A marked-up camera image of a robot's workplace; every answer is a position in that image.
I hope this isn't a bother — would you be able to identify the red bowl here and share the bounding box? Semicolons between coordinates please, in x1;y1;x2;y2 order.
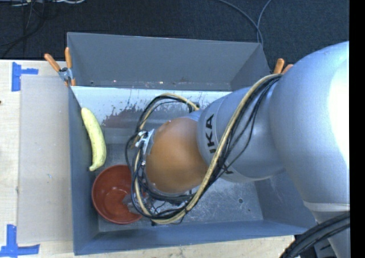
91;164;144;226

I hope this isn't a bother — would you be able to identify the yellow banana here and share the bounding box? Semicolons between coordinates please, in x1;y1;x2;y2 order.
80;107;107;172

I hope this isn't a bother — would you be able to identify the pale flat board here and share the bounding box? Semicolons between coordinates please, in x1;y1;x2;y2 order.
16;75;74;245

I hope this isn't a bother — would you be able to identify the grey metal bin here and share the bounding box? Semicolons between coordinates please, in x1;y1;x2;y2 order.
66;32;318;256

